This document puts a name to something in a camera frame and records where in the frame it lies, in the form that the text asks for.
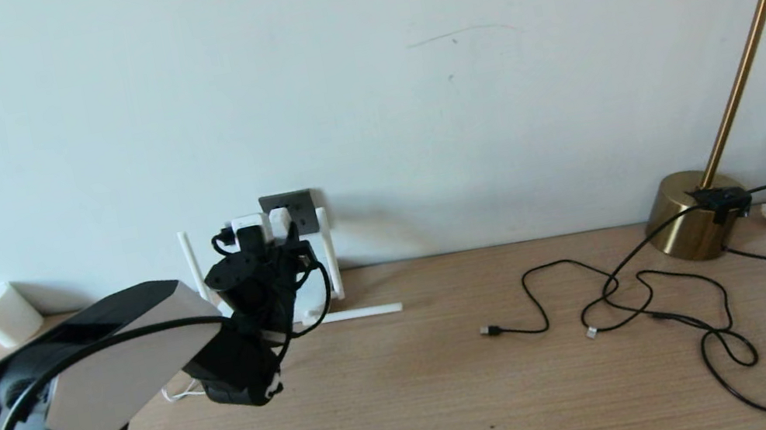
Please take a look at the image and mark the white power adapter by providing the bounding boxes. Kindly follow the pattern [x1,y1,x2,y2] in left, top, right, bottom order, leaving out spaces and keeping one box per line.
[268,205,296,239]

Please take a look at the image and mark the white router with antennas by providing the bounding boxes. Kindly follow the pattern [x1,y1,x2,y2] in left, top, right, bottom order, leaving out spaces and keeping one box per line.
[177,196,405,349]

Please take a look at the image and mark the white toilet paper roll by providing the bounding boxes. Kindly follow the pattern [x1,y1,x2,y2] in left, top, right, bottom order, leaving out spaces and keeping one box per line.
[0,276,49,350]

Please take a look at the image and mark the black clip on lamp base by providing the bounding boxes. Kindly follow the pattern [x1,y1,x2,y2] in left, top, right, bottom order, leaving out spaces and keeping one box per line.
[686,180,757,231]

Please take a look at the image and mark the grey wall socket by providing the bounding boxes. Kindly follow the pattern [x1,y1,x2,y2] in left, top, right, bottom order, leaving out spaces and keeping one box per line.
[258,188,321,242]

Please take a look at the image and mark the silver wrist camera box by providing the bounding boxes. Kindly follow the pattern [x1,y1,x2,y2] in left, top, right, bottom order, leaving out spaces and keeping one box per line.
[228,211,276,254]

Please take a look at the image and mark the black USB cable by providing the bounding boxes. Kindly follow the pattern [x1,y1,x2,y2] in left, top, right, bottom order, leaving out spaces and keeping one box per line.
[470,245,657,344]

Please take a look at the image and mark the black cable with silver connector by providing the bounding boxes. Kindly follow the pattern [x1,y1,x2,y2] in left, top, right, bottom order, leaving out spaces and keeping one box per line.
[565,203,733,342]

